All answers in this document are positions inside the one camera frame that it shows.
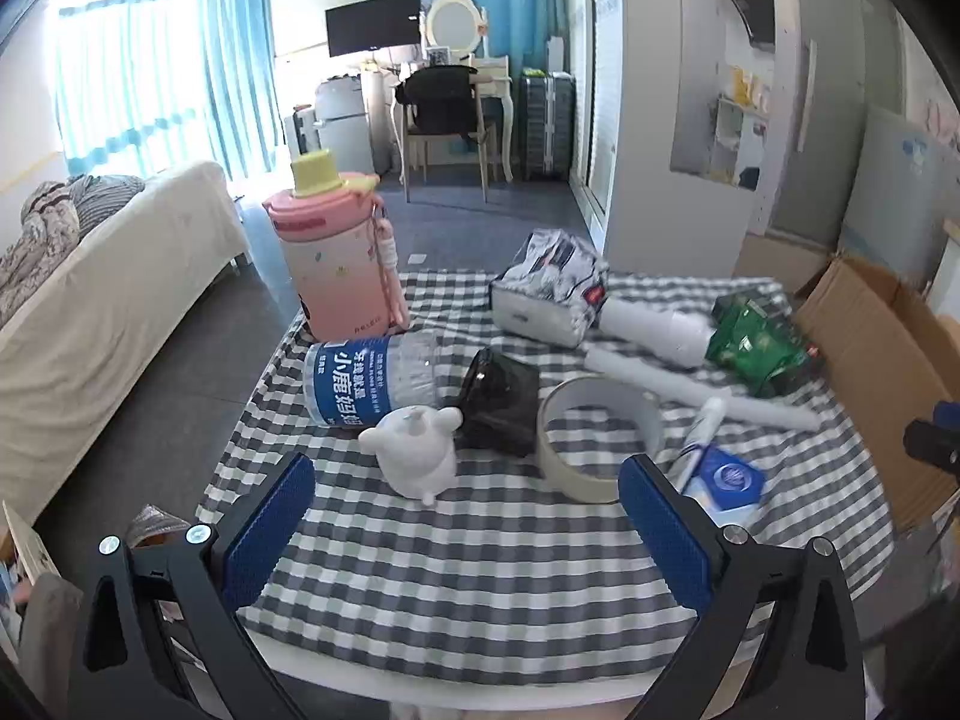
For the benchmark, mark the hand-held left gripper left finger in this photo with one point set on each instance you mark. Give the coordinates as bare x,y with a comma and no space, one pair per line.
270,532

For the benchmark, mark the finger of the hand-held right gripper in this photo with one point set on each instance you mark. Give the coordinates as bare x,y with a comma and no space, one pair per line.
930,442

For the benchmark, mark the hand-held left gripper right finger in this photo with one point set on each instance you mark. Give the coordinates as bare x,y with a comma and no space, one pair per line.
664,532

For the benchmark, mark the small blue white box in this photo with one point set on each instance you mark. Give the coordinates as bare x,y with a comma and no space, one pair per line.
724,480

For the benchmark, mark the brown cardboard box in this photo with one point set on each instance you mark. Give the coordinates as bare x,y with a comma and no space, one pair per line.
870,360

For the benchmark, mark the white toothpaste tube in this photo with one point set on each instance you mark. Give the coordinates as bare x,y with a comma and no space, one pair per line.
705,424

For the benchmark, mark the beige masking tape roll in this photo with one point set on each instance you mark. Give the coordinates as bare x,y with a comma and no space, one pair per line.
555,465

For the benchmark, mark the white paper roll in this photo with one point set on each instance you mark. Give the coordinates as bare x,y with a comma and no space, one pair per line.
675,386

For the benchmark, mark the white animal figurine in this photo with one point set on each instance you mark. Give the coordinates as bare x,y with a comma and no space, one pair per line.
412,450

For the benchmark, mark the clear jar with blue label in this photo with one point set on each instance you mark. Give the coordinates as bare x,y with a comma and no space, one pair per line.
360,382

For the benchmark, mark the green snack packet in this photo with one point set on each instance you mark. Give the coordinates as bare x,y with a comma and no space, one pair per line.
750,345

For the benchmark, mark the white cylinder bottle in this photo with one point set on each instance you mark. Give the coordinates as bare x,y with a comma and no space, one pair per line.
660,326

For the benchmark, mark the grey white checked tablecloth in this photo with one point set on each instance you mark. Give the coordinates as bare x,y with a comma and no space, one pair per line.
487,562

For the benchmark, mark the pink water bottle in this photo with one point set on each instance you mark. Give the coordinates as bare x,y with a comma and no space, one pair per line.
330,277

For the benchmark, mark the printed tissue pack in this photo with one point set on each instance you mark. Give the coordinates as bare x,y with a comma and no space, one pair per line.
540,292

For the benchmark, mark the frosted glass door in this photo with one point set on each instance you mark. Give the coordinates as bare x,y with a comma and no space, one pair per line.
832,127

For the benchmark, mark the grey patterned blanket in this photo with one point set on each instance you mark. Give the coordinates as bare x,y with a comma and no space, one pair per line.
37,247

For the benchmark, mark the grey striped pillow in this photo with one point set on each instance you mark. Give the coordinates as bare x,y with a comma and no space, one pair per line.
105,202

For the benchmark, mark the small white appliance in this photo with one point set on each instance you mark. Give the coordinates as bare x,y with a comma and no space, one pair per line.
341,124

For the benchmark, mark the dark grey suitcase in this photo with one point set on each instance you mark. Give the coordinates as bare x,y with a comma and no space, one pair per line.
547,124

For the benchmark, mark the wooden chair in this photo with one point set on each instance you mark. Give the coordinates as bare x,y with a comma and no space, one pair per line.
450,146

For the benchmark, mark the black jacket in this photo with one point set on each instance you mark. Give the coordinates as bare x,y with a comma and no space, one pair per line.
435,97

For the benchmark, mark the blue window curtain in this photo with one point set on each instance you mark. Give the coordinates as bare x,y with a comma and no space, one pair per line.
232,67

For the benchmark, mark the white dressing table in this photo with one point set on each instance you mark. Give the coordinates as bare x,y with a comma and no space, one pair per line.
499,86

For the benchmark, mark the black monitor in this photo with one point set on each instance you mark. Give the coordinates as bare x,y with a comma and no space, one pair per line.
371,22

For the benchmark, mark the white oval mirror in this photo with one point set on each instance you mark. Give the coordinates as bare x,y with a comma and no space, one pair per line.
454,22

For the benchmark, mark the wall mirror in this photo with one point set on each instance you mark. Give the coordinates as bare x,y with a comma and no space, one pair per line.
705,90

